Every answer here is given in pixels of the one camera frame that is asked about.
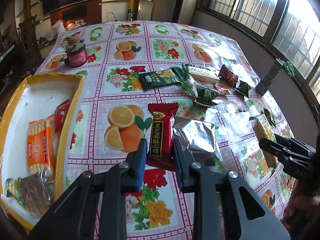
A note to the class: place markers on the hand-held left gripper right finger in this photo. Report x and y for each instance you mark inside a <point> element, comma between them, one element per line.
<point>178,165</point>

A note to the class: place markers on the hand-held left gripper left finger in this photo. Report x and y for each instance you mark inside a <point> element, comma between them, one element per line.
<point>140,165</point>

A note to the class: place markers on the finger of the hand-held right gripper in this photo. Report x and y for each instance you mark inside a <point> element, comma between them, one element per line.
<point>297,146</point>
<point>275,148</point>

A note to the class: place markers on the yellow green cracker packet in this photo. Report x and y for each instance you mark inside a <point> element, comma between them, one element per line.
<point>262,130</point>

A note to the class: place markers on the silver foil snack packet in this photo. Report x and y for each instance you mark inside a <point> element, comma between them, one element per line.
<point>197,135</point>
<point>35,195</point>

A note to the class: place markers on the red black-label snack packet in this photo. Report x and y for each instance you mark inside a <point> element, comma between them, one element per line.
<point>160,130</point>

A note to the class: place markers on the green triangular snack packet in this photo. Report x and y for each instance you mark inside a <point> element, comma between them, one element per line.
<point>243,88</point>
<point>270,117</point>
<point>205,97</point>

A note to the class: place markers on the maroon snack packet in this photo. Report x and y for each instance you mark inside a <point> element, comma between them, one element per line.
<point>228,76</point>

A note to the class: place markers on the small red snack packet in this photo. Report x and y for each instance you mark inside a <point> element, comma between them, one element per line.
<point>61,116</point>

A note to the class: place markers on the orange cracker packet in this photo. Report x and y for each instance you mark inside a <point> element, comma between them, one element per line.
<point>40,145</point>

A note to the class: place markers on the yellow-rimmed white box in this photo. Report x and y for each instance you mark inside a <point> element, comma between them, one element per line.
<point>32,100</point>

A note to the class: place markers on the green yellow pea packet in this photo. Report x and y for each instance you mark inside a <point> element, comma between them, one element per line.
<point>12,187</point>

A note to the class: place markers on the person's right hand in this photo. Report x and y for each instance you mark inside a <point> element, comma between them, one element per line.
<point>297,205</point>

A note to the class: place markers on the silver flashlight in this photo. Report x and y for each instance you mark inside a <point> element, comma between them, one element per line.
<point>268,80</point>

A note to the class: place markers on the small white red packet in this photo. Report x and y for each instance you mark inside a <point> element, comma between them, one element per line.
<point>221,88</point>

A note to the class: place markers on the small clear candy packet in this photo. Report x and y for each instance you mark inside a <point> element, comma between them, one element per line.
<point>190,85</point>

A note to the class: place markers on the dark green snack packet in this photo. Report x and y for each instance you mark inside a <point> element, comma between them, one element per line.
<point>157,79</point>

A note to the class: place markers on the floral fruit print tablecloth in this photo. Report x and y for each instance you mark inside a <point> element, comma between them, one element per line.
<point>98,87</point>

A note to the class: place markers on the clear cracker packet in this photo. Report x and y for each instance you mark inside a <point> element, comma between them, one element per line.
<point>202,73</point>

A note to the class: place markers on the red-lidded jam jar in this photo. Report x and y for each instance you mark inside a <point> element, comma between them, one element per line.
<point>76,56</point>

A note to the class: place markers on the barred window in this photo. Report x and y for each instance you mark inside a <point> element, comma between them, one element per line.
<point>280,12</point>

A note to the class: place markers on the silver thermos bottle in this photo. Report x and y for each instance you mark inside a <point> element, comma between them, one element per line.
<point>130,15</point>

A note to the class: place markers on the white plastic bag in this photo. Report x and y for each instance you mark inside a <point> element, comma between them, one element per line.
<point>58,27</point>

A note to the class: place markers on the tall white air conditioner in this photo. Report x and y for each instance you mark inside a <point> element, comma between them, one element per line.
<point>186,0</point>

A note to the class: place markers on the dark wooden chair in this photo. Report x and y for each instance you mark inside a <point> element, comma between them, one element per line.
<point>28,37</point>

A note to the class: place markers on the red-brown television wall panel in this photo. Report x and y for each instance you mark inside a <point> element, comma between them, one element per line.
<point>75,15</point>

